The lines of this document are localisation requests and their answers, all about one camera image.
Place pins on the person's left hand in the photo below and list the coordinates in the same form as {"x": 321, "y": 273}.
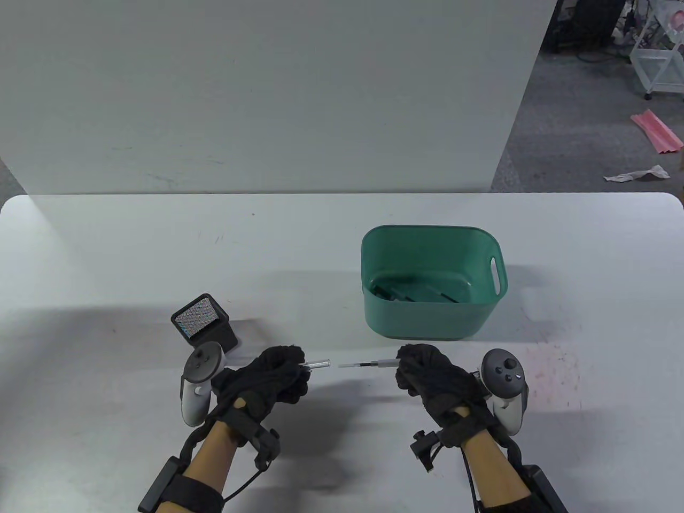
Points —
{"x": 262, "y": 379}

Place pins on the person's right hand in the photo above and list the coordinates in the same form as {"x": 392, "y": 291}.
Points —
{"x": 438, "y": 379}

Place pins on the thin black pen refill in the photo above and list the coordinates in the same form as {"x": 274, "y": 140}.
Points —
{"x": 368, "y": 365}
{"x": 449, "y": 297}

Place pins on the black pen tip section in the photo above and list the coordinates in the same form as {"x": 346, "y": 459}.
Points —
{"x": 383, "y": 292}

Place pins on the person's right forearm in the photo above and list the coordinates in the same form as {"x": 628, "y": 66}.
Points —
{"x": 494, "y": 470}

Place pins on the person's left forearm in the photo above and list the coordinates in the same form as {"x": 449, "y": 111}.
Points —
{"x": 211, "y": 459}

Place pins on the green plastic bin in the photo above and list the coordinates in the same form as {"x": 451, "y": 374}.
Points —
{"x": 427, "y": 320}

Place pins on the black grey left hand controller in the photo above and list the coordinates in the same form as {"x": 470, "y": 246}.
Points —
{"x": 200, "y": 368}

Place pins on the black grey hand controller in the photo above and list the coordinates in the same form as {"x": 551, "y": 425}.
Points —
{"x": 505, "y": 371}
{"x": 200, "y": 368}

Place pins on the black grey right hand controller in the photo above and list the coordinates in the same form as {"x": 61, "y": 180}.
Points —
{"x": 505, "y": 371}

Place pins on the black mesh pen holder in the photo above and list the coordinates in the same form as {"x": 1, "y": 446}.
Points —
{"x": 211, "y": 328}

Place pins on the black left armband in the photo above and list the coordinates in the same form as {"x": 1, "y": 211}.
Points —
{"x": 192, "y": 494}

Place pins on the black armband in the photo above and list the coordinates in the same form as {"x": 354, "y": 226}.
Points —
{"x": 192, "y": 494}
{"x": 507, "y": 506}

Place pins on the black right armband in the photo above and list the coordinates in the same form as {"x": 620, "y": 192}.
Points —
{"x": 507, "y": 506}

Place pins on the white partition board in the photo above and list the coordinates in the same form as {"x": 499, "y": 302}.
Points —
{"x": 267, "y": 96}

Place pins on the white crumpled paper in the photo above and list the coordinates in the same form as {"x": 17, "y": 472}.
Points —
{"x": 641, "y": 173}

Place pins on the pink folded paper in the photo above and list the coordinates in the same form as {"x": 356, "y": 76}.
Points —
{"x": 657, "y": 131}

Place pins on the black equipment box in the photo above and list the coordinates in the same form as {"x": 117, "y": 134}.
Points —
{"x": 582, "y": 26}

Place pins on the white metal rack cart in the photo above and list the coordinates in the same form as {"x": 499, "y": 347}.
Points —
{"x": 649, "y": 53}

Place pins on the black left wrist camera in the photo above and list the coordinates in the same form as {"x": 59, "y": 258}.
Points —
{"x": 264, "y": 443}

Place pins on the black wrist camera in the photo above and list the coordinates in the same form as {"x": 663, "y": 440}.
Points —
{"x": 264, "y": 443}
{"x": 425, "y": 449}

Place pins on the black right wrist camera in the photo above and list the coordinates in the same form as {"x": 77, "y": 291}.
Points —
{"x": 425, "y": 449}

